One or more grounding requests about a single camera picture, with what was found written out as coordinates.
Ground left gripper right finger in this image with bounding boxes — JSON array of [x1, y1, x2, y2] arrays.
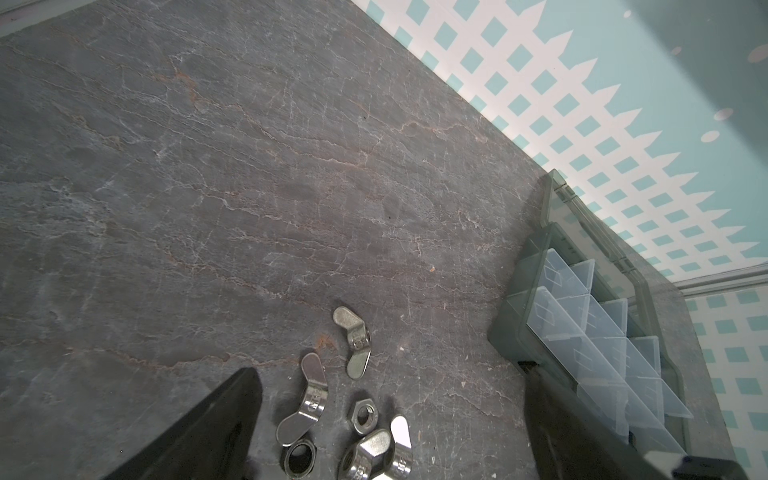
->
[[524, 364, 747, 479]]

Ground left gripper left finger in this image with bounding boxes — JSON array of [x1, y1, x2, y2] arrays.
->
[[107, 367, 263, 479]]

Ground grey plastic organizer box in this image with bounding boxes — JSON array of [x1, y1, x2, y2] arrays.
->
[[487, 169, 740, 475]]

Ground silver hex nut left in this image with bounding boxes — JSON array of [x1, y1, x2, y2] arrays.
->
[[349, 398, 379, 436]]

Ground dark ring washer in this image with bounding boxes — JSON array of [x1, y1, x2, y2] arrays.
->
[[282, 438, 317, 479]]

